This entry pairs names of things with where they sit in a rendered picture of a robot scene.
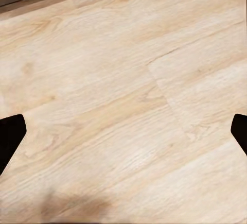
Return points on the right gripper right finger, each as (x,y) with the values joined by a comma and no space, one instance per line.
(239,130)

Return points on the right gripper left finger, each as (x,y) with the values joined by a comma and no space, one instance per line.
(12,131)

